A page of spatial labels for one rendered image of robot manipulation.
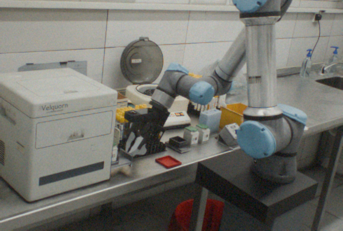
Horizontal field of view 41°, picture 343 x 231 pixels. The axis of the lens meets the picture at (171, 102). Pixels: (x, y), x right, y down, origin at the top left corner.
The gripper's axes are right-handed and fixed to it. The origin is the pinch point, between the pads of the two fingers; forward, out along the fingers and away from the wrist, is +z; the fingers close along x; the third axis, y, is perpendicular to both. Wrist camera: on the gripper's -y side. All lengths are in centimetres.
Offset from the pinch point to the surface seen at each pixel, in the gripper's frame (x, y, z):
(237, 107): 12, 61, -39
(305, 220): 13, 197, -7
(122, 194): -5.5, 1.1, 12.0
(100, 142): -4.5, -17.6, -0.6
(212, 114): 6.3, 40.1, -28.8
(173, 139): 4.4, 23.2, -12.0
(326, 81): 42, 189, -101
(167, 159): -2.1, 17.4, -4.8
